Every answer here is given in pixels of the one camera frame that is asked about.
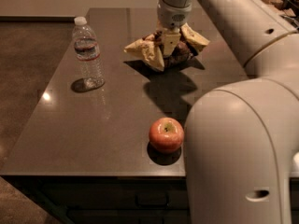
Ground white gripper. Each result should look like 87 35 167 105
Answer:
157 0 192 57

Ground brown chip bag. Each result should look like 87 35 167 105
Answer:
124 23 209 72

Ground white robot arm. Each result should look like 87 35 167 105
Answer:
158 0 299 224

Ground red apple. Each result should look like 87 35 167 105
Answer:
149 118 184 154

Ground clear plastic water bottle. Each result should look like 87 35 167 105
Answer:
72 17 105 91

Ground dark cabinet drawers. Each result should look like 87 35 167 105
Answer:
6 175 299 224

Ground black wire basket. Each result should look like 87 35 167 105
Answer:
261 0 299 19

